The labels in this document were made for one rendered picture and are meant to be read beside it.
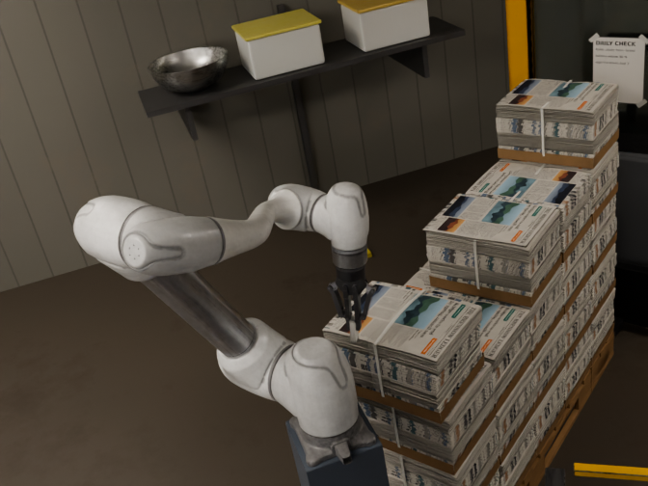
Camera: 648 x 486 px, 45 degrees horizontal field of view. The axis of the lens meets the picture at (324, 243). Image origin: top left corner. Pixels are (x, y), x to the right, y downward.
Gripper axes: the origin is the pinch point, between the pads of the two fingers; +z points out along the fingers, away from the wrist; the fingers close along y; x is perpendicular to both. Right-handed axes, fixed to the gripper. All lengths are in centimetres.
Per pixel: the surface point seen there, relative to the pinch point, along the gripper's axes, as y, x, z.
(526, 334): -43, -59, 36
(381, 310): -1.8, -24.3, 9.3
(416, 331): -13.9, -14.6, 8.7
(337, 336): 9.0, -12.9, 12.2
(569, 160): -53, -117, -3
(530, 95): -37, -132, -23
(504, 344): -37, -41, 29
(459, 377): -26.1, -16.3, 24.5
